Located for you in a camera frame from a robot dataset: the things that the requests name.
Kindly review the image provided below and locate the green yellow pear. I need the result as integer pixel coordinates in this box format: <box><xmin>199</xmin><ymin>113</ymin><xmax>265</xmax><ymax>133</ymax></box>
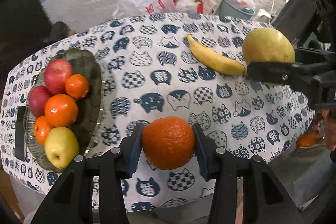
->
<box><xmin>242</xmin><ymin>28</ymin><xmax>295</xmax><ymax>65</ymax></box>

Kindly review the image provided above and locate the small mandarin orange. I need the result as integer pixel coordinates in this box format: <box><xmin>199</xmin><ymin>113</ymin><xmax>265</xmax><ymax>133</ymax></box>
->
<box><xmin>33</xmin><ymin>115</ymin><xmax>53</xmax><ymax>145</ymax></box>

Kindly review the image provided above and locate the yellow banana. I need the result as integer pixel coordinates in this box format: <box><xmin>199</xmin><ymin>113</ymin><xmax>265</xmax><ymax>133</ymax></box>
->
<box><xmin>186</xmin><ymin>34</ymin><xmax>246</xmax><ymax>76</ymax></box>

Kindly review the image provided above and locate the large orange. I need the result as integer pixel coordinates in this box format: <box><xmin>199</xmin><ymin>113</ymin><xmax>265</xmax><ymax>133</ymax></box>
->
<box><xmin>141</xmin><ymin>117</ymin><xmax>195</xmax><ymax>170</ymax></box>

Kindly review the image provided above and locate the person's right hand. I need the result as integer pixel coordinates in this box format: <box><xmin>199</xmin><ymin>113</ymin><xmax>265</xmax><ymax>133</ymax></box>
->
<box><xmin>322</xmin><ymin>110</ymin><xmax>336</xmax><ymax>151</ymax></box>

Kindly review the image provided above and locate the yellow green apple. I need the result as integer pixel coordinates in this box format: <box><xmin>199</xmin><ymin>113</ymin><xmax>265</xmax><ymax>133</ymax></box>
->
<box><xmin>44</xmin><ymin>127</ymin><xmax>79</xmax><ymax>169</ymax></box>

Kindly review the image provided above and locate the orange with stem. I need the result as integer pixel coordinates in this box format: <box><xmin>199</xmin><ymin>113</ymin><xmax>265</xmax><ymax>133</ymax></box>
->
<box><xmin>45</xmin><ymin>94</ymin><xmax>79</xmax><ymax>127</ymax></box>

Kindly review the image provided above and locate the grey trash bin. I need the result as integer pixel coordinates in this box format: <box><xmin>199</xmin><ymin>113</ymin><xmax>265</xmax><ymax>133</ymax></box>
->
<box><xmin>215</xmin><ymin>0</ymin><xmax>256</xmax><ymax>19</ymax></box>

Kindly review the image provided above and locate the black smartphone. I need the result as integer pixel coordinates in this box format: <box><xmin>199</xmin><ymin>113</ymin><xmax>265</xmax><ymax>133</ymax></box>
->
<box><xmin>15</xmin><ymin>106</ymin><xmax>26</xmax><ymax>161</ymax></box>

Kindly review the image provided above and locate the red apple lower left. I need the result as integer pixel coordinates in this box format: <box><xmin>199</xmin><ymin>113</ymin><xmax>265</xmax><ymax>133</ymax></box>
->
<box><xmin>28</xmin><ymin>85</ymin><xmax>52</xmax><ymax>118</ymax></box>

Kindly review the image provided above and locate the red apple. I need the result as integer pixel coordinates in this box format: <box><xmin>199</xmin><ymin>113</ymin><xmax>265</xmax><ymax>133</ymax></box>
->
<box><xmin>43</xmin><ymin>59</ymin><xmax>72</xmax><ymax>94</ymax></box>
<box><xmin>28</xmin><ymin>85</ymin><xmax>52</xmax><ymax>118</ymax></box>

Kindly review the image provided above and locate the colourful snack bag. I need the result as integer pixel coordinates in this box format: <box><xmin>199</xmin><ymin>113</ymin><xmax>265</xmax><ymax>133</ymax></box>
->
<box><xmin>173</xmin><ymin>0</ymin><xmax>204</xmax><ymax>14</ymax></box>

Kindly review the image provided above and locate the red apple upper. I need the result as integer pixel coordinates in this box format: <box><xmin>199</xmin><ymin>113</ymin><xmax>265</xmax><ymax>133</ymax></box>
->
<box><xmin>43</xmin><ymin>59</ymin><xmax>72</xmax><ymax>94</ymax></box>

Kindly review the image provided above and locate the cat pattern tablecloth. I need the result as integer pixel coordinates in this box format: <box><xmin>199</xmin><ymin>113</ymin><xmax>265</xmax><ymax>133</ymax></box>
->
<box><xmin>1</xmin><ymin>13</ymin><xmax>314</xmax><ymax>194</ymax></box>

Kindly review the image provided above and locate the white plastic bag red print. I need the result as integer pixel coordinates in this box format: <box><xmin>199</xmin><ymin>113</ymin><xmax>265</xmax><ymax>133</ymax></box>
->
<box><xmin>112</xmin><ymin>0</ymin><xmax>166</xmax><ymax>19</ymax></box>

